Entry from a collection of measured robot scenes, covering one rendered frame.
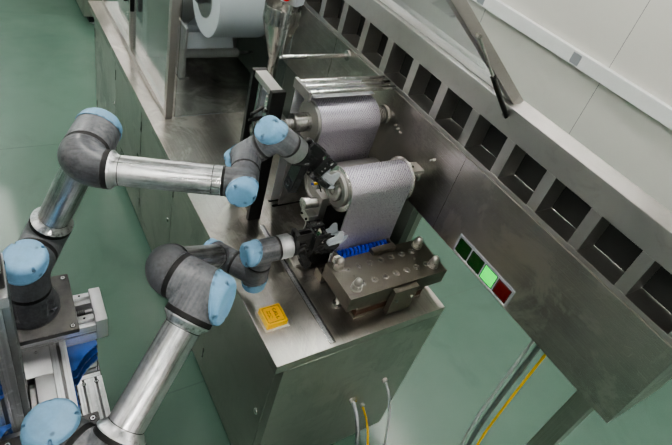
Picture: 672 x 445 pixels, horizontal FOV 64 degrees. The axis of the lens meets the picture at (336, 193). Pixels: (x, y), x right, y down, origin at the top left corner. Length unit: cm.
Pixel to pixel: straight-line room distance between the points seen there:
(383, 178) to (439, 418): 146
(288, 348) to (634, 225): 98
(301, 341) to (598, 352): 82
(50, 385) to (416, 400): 169
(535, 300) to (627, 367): 28
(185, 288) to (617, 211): 102
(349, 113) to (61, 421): 116
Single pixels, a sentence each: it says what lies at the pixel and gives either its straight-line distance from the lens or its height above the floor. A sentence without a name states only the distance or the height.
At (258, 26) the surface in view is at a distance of 243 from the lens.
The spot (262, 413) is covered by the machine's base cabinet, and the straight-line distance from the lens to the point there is 195.
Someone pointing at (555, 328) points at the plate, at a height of 123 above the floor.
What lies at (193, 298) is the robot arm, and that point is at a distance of 127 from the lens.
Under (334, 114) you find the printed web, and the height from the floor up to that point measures 139.
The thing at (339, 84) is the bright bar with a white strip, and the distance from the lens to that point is 182.
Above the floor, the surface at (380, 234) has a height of 106.
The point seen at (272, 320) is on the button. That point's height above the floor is 92.
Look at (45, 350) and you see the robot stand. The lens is 188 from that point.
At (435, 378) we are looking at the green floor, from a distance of 295.
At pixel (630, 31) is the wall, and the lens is 406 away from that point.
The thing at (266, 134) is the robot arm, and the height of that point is 151.
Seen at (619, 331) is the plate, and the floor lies 137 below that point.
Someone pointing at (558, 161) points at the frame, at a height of 162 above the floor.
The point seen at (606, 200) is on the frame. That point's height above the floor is 162.
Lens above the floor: 226
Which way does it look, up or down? 37 degrees down
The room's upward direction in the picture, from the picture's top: 18 degrees clockwise
